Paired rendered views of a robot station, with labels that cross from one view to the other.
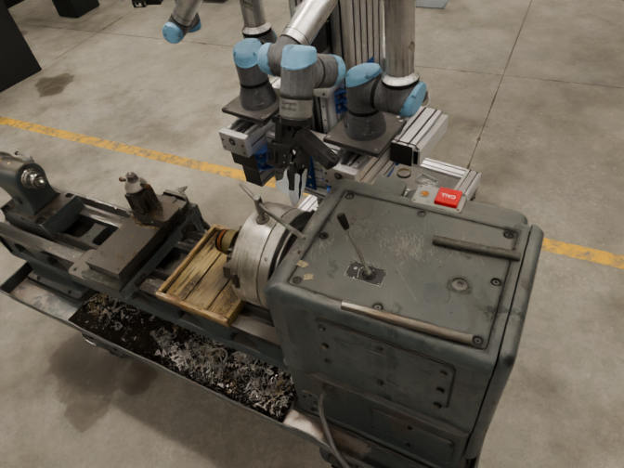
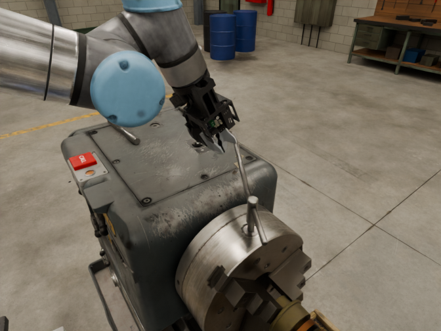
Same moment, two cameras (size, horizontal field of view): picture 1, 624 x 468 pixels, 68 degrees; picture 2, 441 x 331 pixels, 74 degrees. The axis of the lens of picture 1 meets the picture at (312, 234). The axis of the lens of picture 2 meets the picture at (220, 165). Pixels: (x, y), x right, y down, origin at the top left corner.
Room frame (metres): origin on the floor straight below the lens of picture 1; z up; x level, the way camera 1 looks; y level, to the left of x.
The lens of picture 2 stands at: (1.39, 0.22, 1.70)
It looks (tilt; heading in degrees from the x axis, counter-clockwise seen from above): 34 degrees down; 200
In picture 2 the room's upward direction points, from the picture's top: straight up
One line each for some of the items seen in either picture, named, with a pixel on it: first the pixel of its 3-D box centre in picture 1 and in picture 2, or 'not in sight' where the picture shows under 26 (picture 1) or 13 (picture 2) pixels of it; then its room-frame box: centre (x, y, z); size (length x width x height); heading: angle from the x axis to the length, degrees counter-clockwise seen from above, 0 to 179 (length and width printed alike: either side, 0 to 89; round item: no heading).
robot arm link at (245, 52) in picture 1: (250, 60); not in sight; (1.74, 0.12, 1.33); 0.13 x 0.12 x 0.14; 161
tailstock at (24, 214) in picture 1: (29, 188); not in sight; (1.61, 1.12, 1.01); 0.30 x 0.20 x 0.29; 56
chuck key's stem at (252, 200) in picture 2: (261, 212); (251, 219); (0.95, 0.13, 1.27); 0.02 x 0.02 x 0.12
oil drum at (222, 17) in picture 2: not in sight; (222, 37); (-5.24, -2.19, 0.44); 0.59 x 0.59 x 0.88
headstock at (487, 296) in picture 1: (403, 294); (165, 197); (0.74, -0.22, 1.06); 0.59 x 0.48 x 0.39; 56
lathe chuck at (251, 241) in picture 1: (272, 254); (246, 274); (0.95, 0.13, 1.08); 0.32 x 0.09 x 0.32; 146
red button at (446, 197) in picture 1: (448, 198); (83, 161); (0.89, -0.38, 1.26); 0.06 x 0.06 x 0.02; 56
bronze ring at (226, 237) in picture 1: (233, 242); (290, 322); (1.03, 0.25, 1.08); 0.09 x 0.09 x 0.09; 57
